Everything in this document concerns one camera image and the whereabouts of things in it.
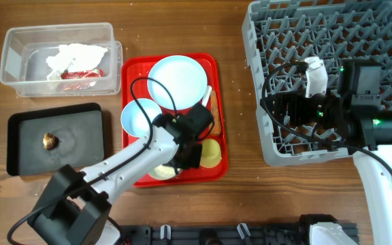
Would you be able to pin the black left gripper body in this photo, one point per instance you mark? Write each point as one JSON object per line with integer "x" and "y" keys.
{"x": 192, "y": 161}

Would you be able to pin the red snack wrapper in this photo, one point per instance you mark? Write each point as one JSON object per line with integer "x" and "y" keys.
{"x": 92, "y": 73}

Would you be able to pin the white plastic spoon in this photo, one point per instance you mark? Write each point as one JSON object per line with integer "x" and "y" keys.
{"x": 206, "y": 96}

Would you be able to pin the orange carrot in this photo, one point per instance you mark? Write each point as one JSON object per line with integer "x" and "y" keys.
{"x": 215, "y": 112}

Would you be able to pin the clear plastic waste bin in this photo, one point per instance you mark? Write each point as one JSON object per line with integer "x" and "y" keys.
{"x": 25, "y": 50}

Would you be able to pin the green bowl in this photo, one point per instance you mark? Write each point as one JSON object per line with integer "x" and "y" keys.
{"x": 152, "y": 174}

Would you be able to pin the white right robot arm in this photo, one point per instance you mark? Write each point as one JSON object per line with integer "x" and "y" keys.
{"x": 352, "y": 119}

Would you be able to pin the light blue bowl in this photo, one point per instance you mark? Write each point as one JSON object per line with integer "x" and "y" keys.
{"x": 133, "y": 120}

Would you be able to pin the brown mushroom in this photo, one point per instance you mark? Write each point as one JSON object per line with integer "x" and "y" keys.
{"x": 50, "y": 141}

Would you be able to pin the light blue plate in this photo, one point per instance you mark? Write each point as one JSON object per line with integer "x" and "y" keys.
{"x": 183, "y": 77}

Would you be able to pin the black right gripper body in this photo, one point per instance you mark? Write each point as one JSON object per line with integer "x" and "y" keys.
{"x": 319, "y": 109}

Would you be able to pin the red serving tray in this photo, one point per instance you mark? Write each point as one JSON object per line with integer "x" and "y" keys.
{"x": 141, "y": 67}

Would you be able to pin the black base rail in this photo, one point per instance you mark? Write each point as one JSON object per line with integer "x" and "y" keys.
{"x": 286, "y": 233}

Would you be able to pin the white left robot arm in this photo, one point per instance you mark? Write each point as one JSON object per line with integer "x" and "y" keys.
{"x": 75, "y": 205}

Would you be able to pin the grey dishwasher rack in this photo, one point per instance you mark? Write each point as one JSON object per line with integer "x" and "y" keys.
{"x": 279, "y": 32}

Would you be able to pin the black waste tray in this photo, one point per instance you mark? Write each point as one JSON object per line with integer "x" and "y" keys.
{"x": 78, "y": 127}

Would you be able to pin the white rice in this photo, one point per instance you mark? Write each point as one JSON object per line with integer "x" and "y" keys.
{"x": 164, "y": 172}

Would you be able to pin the yellow cup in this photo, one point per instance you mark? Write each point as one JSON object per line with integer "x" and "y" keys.
{"x": 211, "y": 153}

